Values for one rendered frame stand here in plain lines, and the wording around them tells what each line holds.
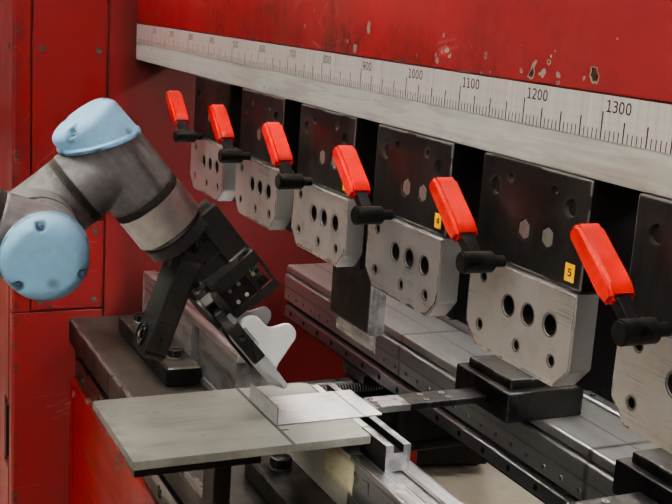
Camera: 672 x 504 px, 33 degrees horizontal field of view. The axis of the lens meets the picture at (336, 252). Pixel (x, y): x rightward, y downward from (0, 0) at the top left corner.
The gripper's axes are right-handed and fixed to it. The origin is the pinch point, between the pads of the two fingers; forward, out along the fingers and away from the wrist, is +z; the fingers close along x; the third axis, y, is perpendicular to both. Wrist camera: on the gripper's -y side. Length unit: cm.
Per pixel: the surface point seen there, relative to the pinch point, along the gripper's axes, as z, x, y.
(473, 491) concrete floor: 170, 164, 40
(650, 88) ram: -24, -50, 29
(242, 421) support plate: 1.6, -1.8, -5.2
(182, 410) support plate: -1.8, 3.1, -9.3
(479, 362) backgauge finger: 19.6, 1.2, 21.6
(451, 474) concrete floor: 170, 178, 40
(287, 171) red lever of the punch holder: -14.6, 5.4, 17.0
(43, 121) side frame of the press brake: -20, 85, 5
